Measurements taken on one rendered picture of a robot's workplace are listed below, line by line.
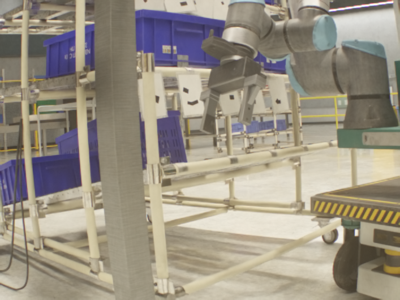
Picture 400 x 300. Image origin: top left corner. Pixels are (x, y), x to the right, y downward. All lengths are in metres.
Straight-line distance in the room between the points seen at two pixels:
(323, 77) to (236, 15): 0.42
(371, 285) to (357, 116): 0.50
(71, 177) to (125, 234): 1.27
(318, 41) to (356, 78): 0.28
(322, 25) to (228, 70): 0.27
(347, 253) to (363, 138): 0.35
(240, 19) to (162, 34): 0.33
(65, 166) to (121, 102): 1.27
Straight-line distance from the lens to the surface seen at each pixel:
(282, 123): 7.83
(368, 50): 1.44
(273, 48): 1.26
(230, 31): 1.15
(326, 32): 1.20
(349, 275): 1.50
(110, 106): 0.91
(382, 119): 1.42
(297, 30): 1.22
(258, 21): 1.18
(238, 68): 1.09
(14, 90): 1.99
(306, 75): 1.51
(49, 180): 2.11
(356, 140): 1.45
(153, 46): 1.39
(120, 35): 0.93
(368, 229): 1.31
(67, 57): 1.70
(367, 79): 1.43
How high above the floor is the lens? 0.56
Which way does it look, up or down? 3 degrees down
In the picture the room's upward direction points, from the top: 4 degrees counter-clockwise
